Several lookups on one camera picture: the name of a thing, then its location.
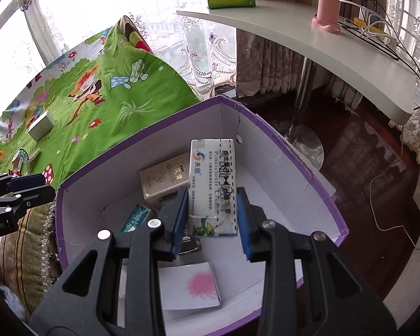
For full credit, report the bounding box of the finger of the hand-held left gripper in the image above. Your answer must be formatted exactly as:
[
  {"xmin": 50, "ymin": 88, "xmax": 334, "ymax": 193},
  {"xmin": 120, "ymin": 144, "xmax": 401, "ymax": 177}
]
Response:
[
  {"xmin": 0, "ymin": 185, "xmax": 57, "ymax": 219},
  {"xmin": 0, "ymin": 174, "xmax": 47, "ymax": 197}
]

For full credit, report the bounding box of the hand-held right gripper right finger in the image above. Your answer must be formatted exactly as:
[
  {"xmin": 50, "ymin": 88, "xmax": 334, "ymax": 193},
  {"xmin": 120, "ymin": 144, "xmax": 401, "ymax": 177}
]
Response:
[{"xmin": 236, "ymin": 186, "xmax": 398, "ymax": 336}]

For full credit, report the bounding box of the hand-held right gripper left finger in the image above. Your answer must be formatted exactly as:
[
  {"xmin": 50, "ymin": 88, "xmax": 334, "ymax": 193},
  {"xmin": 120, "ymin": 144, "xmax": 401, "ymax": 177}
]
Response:
[{"xmin": 28, "ymin": 186, "xmax": 190, "ymax": 336}]

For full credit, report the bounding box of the black box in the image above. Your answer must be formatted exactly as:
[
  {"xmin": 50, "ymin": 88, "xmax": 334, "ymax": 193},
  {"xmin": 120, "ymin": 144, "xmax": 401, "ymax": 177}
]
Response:
[{"xmin": 158, "ymin": 194, "xmax": 203, "ymax": 255}]

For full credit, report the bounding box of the beige gold box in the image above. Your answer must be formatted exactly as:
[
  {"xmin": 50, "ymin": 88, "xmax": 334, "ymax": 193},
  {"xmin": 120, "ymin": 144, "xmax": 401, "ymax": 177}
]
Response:
[{"xmin": 139, "ymin": 161, "xmax": 191, "ymax": 202}]

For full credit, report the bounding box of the teal green box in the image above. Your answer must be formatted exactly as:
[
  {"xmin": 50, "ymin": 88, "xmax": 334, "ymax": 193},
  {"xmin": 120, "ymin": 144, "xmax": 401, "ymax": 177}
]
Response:
[{"xmin": 119, "ymin": 204, "xmax": 153, "ymax": 233}]

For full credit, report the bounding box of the white blue medicine box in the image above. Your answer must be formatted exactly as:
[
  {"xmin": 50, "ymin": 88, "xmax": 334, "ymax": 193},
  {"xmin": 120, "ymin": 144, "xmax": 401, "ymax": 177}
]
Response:
[{"xmin": 187, "ymin": 138, "xmax": 239, "ymax": 237}]

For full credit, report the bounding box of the purple-edged cardboard box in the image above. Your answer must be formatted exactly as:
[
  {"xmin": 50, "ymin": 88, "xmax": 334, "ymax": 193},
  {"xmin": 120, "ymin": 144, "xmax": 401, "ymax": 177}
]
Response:
[{"xmin": 55, "ymin": 94, "xmax": 351, "ymax": 326}]

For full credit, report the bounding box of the white box green print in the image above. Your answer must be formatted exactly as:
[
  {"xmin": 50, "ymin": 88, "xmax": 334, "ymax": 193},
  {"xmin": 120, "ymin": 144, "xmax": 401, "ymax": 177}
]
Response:
[{"xmin": 28, "ymin": 110, "xmax": 55, "ymax": 141}]

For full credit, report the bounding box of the large white pink-print box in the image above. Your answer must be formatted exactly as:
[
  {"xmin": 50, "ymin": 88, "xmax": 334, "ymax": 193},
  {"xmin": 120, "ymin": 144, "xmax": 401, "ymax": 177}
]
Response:
[{"xmin": 121, "ymin": 261, "xmax": 223, "ymax": 311}]

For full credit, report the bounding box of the striped plush cushion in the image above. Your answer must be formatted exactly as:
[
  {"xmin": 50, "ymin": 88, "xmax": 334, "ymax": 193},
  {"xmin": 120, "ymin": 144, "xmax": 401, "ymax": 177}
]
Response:
[{"xmin": 0, "ymin": 201, "xmax": 62, "ymax": 319}]

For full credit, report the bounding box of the green cartoon printed bedsheet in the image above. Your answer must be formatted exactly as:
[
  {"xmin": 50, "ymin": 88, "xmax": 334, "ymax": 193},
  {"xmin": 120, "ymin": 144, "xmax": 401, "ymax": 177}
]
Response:
[{"xmin": 0, "ymin": 16, "xmax": 202, "ymax": 191}]

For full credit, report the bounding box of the chrome desk leg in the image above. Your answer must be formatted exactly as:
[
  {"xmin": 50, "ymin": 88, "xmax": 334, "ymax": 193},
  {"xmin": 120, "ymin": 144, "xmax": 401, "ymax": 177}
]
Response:
[{"xmin": 283, "ymin": 58, "xmax": 324, "ymax": 174}]

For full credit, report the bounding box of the beige patterned curtain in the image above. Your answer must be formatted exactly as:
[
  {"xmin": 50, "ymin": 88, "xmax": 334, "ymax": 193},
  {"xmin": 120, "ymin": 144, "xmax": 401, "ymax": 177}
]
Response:
[{"xmin": 235, "ymin": 0, "xmax": 363, "ymax": 104}]

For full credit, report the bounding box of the white lace sheer curtain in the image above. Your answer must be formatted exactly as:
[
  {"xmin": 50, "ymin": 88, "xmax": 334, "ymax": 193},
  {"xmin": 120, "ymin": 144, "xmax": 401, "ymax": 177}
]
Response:
[{"xmin": 0, "ymin": 0, "xmax": 239, "ymax": 100}]

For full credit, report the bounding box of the white embroidered lace curtain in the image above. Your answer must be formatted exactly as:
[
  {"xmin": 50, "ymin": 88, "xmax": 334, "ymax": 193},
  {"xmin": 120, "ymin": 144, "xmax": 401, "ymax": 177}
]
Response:
[{"xmin": 385, "ymin": 0, "xmax": 420, "ymax": 163}]

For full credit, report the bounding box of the white curved desk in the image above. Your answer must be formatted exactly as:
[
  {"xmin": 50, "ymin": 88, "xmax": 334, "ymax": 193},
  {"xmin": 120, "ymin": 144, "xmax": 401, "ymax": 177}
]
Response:
[{"xmin": 176, "ymin": 0, "xmax": 420, "ymax": 125}]

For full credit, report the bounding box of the pink desk fan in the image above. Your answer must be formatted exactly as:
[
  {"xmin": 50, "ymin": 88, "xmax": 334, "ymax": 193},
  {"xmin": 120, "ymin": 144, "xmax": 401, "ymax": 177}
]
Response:
[{"xmin": 310, "ymin": 0, "xmax": 356, "ymax": 36}]

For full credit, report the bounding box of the yellow power strip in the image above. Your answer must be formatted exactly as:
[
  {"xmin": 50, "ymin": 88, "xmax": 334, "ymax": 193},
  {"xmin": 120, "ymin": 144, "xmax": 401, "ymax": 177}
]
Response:
[{"xmin": 353, "ymin": 16, "xmax": 400, "ymax": 48}]

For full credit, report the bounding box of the white floor cable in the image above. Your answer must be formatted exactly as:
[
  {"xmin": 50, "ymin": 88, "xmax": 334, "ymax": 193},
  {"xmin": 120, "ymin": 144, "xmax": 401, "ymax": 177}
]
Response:
[{"xmin": 369, "ymin": 171, "xmax": 420, "ymax": 251}]

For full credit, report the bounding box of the black cable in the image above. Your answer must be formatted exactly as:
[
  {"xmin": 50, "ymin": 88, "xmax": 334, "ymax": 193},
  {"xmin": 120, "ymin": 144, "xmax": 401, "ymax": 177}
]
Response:
[{"xmin": 339, "ymin": 0, "xmax": 420, "ymax": 107}]

